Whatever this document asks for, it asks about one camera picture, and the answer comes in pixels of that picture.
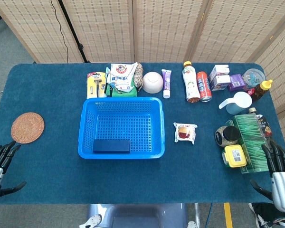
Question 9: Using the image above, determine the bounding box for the black white sneaker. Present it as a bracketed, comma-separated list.
[248, 202, 276, 228]

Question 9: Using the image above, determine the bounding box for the blue felt table cover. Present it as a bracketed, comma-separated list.
[0, 62, 285, 205]

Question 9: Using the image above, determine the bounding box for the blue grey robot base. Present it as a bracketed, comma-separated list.
[79, 203, 198, 228]

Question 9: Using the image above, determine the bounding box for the pale pink bowl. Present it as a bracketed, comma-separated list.
[142, 71, 164, 94]

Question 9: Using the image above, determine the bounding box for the light blue pitcher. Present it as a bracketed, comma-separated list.
[218, 91, 253, 115]

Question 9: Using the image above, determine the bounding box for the blue plastic perforated basket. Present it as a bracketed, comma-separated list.
[77, 96, 166, 160]

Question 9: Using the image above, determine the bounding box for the dark blue box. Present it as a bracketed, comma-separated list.
[93, 139, 131, 154]

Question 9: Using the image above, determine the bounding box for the razor in yellow blister pack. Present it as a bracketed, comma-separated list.
[86, 72, 108, 100]

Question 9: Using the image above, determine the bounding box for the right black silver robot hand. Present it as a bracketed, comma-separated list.
[249, 140, 285, 213]

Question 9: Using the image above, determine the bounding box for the juice bottle with yellow cap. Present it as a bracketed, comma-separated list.
[182, 61, 201, 103]

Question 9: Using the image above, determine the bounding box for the honey bottle with yellow cap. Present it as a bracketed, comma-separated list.
[247, 79, 274, 103]

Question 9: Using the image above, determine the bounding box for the tall white milk carton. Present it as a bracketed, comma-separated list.
[208, 64, 230, 83]

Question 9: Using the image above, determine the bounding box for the white printed snack bag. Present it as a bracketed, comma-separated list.
[106, 62, 139, 94]

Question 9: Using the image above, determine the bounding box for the black tripod stand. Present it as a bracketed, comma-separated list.
[58, 0, 91, 64]

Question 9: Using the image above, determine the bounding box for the braided beige rope bundle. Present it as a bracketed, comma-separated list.
[133, 62, 144, 92]

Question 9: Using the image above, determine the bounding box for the glass jar with black lid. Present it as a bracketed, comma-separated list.
[214, 125, 241, 148]

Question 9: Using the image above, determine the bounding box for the bamboo folding screen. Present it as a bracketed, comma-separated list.
[0, 0, 285, 114]

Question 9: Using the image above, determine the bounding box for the red orange soda can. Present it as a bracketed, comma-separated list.
[196, 71, 213, 103]

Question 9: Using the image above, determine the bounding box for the clear round plastic container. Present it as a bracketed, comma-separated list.
[242, 68, 266, 88]

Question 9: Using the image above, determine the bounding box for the small purple box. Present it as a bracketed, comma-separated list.
[227, 74, 247, 93]

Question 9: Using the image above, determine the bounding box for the thin black hanging cable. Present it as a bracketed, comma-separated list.
[49, 0, 70, 64]

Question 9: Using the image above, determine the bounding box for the white carton with purple print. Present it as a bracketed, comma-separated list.
[210, 75, 231, 92]

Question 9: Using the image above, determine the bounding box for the green folded cloth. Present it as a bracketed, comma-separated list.
[104, 67, 138, 98]

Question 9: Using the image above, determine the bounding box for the white wrapped bread snack packet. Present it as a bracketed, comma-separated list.
[173, 122, 198, 145]

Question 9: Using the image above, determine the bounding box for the small container with yellow lid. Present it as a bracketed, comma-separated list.
[222, 144, 248, 169]

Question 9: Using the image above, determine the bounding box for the round woven rattan coaster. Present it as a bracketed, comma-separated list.
[10, 112, 45, 144]

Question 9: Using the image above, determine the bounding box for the purple white toothpaste tube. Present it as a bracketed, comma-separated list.
[161, 69, 172, 99]

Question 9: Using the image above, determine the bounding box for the clear box of green packets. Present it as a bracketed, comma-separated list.
[226, 114, 274, 175]

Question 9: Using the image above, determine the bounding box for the dark sauce pouch gold cap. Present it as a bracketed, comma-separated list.
[248, 107, 273, 143]

